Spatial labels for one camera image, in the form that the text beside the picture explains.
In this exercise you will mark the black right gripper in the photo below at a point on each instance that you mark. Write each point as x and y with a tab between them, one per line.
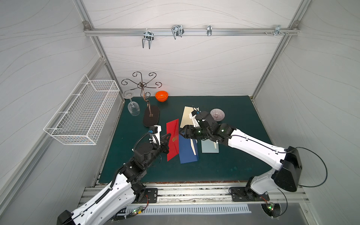
188	131

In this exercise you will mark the orange bowl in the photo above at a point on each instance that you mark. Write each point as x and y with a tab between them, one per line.
161	96

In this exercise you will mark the light teal envelope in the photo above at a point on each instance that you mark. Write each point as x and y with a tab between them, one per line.
209	146

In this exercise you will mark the cream yellow envelope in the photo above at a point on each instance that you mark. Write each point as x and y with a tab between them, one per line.
187	117

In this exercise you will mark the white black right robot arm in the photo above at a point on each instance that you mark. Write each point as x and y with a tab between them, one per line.
286	166

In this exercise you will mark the aluminium overhead rail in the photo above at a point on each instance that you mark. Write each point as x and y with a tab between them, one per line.
196	32

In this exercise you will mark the white vented strip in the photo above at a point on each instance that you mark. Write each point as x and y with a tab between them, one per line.
201	209

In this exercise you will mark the copper wine glass stand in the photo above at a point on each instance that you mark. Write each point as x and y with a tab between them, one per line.
152	113

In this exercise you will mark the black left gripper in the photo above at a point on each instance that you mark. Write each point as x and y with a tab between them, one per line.
164	145

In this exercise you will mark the pink striped glass bowl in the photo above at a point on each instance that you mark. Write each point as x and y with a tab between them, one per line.
217	114

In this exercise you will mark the metal double hook middle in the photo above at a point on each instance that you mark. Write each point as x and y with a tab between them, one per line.
177	31

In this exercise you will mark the metal double hook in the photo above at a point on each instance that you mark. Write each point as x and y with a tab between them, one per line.
177	31
148	37

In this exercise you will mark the red envelope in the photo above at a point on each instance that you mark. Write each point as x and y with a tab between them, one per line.
173	129

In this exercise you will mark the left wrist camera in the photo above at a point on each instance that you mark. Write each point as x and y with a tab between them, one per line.
156	133

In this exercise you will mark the small metal hook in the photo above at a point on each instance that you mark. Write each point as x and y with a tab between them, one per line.
209	30

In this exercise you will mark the blue envelope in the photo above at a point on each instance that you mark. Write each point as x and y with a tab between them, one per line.
188	150

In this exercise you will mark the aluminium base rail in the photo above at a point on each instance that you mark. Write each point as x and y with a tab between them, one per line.
214	192

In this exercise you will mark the small green circuit board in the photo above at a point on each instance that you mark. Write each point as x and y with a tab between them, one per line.
138	210

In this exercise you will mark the white wire basket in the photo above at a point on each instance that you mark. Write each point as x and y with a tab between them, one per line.
82	116

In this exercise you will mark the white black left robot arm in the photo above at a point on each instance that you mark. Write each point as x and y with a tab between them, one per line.
124	189

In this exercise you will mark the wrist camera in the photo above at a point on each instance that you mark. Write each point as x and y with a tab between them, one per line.
156	133
192	116

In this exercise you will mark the clear wine glass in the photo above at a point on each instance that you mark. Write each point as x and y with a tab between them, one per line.
133	107

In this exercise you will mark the metal double hook left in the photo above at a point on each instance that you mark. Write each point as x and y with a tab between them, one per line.
148	37

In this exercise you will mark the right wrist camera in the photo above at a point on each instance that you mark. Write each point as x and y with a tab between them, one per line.
192	116

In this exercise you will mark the metal bracket hook right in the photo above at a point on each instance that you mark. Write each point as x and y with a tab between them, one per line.
277	31

